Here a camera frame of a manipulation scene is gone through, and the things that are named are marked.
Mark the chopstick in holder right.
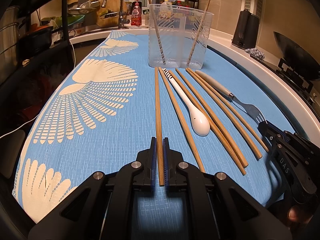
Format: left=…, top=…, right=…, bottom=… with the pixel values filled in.
left=187, top=0, right=211, bottom=68

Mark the black wok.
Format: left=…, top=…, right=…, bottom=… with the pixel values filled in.
left=273, top=31, right=320, bottom=81

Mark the fork with cream handle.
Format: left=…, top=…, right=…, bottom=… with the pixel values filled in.
left=195, top=70, right=266, bottom=124

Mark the chrome kitchen faucet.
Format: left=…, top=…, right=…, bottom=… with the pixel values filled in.
left=97, top=0, right=130, bottom=29

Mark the steel mixing bowl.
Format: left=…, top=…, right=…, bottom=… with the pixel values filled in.
left=68, top=1, right=100, bottom=15

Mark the black knife block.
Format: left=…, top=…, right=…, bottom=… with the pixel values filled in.
left=232, top=9, right=260, bottom=50

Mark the person's right hand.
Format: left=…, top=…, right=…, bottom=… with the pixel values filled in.
left=286, top=205, right=315, bottom=235

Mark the clear plastic utensil holder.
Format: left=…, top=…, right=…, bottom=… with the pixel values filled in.
left=149, top=3, right=214, bottom=69

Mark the steel stock pot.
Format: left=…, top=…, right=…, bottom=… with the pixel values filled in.
left=0, top=6, right=19, bottom=83

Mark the chopstick in holder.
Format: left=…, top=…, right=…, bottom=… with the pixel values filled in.
left=148, top=0, right=166, bottom=64
left=187, top=0, right=211, bottom=68

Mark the wooden cutting board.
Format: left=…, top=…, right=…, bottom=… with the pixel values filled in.
left=96, top=0, right=120, bottom=28

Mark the white cable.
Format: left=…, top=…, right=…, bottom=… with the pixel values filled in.
left=0, top=24, right=77, bottom=140

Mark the red dish soap bottle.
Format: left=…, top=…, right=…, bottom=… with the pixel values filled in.
left=131, top=0, right=142, bottom=27

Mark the black shelf rack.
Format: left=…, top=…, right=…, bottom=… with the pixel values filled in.
left=0, top=0, right=75, bottom=86

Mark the blue grey dish cloth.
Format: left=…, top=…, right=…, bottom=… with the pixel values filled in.
left=245, top=48, right=265, bottom=61

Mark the wooden chopstick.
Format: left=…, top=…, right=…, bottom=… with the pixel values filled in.
left=162, top=68, right=246, bottom=175
left=155, top=67, right=164, bottom=186
left=175, top=68, right=248, bottom=168
left=158, top=68, right=205, bottom=172
left=186, top=68, right=269, bottom=152
left=185, top=68, right=263, bottom=160

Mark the blue white patterned mat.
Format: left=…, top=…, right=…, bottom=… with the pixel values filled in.
left=12, top=31, right=294, bottom=231

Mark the chopstick in holder left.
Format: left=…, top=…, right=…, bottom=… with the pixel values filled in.
left=148, top=0, right=166, bottom=64

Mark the white ceramic spoon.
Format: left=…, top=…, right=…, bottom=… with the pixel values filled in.
left=161, top=68, right=210, bottom=137

